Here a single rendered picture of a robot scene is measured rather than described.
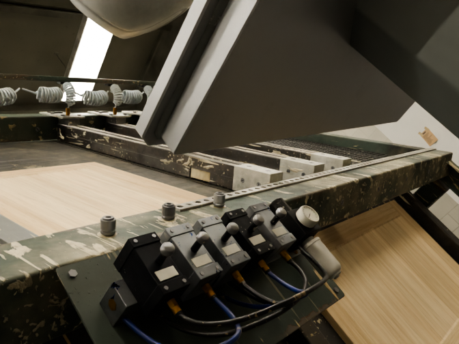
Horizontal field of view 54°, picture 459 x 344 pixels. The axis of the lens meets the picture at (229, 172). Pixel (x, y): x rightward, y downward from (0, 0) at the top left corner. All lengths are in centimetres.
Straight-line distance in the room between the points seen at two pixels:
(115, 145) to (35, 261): 103
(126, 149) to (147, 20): 104
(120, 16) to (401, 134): 436
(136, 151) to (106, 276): 93
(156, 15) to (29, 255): 37
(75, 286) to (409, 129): 435
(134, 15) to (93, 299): 37
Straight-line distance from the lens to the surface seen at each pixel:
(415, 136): 478
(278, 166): 144
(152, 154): 150
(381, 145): 233
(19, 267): 66
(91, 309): 64
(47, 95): 196
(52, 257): 68
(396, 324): 148
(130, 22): 60
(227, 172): 127
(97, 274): 67
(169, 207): 82
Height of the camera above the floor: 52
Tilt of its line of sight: 23 degrees up
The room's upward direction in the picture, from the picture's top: 40 degrees counter-clockwise
